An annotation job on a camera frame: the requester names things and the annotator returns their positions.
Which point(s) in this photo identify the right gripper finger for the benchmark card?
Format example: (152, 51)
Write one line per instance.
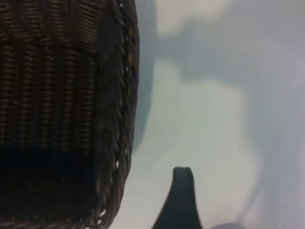
(182, 205)

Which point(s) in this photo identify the dark brown woven basket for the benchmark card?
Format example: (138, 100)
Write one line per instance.
(52, 95)

